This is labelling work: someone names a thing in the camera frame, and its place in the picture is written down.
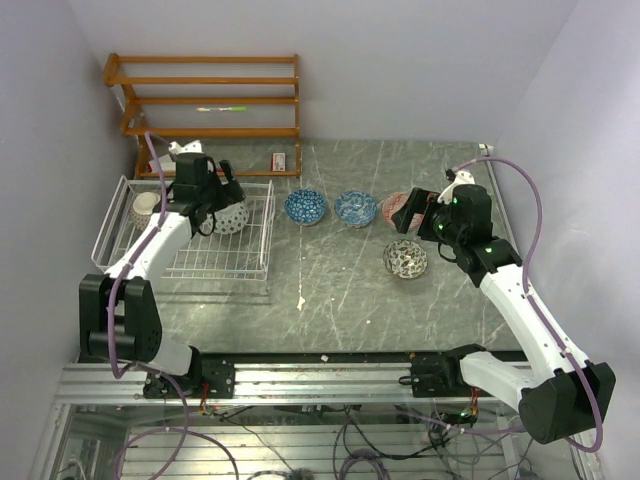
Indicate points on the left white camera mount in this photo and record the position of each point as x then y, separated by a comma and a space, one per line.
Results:
175, 148

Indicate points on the light blue patterned bowl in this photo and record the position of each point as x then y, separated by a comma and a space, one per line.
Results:
355, 208

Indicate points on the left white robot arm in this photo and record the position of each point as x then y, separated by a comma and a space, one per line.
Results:
119, 320

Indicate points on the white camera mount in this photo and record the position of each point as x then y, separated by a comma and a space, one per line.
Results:
460, 177
175, 148

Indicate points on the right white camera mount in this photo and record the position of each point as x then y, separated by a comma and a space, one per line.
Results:
460, 177

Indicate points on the brown patterned bowl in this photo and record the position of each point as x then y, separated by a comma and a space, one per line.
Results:
142, 209

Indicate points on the red and white card box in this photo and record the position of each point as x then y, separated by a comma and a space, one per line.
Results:
278, 162

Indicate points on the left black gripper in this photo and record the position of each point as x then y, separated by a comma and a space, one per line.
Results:
230, 193

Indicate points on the red and white flat box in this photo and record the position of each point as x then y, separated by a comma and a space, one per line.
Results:
164, 163

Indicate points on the red circle patterned bowl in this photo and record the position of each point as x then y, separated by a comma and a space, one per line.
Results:
231, 219

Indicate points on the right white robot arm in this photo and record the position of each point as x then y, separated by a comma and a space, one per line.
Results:
564, 393

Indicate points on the white wire dish rack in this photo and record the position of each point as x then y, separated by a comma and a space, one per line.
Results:
243, 255

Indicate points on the red striped bowl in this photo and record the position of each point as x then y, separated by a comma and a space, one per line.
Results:
392, 204

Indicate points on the dark blue patterned bowl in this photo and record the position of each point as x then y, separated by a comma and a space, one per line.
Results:
305, 207

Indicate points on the black and white leaf bowl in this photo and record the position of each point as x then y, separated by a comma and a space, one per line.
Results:
405, 259

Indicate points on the aluminium mounting rail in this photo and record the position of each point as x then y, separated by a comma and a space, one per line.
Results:
254, 384

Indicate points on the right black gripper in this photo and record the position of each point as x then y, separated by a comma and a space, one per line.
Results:
420, 201

